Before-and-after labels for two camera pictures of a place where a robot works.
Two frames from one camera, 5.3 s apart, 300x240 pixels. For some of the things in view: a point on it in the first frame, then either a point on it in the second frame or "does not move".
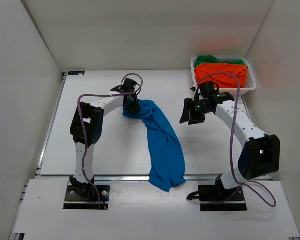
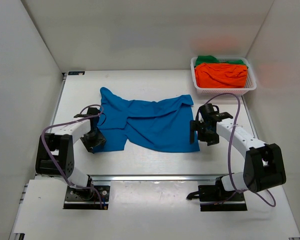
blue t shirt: (167, 169) -> (163, 126)
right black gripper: (188, 112) -> (195, 125)
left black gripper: (136, 107) -> (89, 144)
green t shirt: (213, 59) does not move
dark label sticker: (76, 73) does not move
